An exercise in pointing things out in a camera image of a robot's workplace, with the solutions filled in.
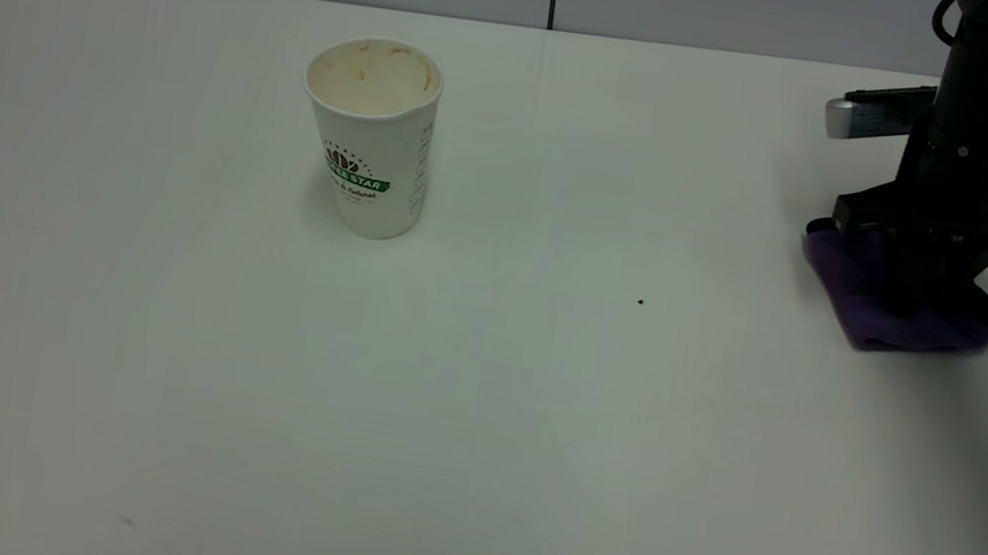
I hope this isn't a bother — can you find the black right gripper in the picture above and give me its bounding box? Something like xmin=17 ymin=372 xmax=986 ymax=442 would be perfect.
xmin=818 ymin=47 xmax=988 ymax=328

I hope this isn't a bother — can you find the purple microfiber cloth black trim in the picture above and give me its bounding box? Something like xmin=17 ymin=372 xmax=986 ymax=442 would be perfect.
xmin=787 ymin=218 xmax=988 ymax=371

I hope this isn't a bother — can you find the white paper coffee cup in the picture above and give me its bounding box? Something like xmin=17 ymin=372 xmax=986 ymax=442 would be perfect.
xmin=283 ymin=28 xmax=448 ymax=247

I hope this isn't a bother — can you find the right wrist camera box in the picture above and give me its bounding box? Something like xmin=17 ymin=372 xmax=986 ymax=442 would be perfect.
xmin=819 ymin=72 xmax=939 ymax=154

